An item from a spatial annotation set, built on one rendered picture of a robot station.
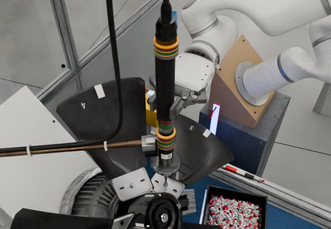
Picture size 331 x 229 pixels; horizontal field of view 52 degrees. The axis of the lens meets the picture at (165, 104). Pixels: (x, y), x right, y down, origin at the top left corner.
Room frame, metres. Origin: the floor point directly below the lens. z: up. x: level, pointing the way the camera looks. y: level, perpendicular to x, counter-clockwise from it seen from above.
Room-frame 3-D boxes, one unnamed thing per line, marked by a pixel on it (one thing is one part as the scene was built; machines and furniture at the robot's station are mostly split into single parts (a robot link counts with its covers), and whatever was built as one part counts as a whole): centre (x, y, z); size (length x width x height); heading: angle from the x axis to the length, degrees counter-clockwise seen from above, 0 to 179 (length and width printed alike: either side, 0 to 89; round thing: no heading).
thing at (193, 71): (0.58, -0.05, 1.50); 0.11 x 0.10 x 0.07; 151
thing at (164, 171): (0.48, 0.01, 1.34); 0.09 x 0.07 x 0.10; 96
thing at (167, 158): (0.48, 0.00, 1.50); 0.04 x 0.04 x 0.46
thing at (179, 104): (0.48, -0.04, 1.50); 0.07 x 0.03 x 0.03; 151
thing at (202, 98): (0.53, -0.07, 1.50); 0.08 x 0.06 x 0.01; 31
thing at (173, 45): (0.48, 0.00, 1.64); 0.04 x 0.04 x 0.03
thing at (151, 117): (0.94, 0.08, 1.02); 0.16 x 0.10 x 0.11; 61
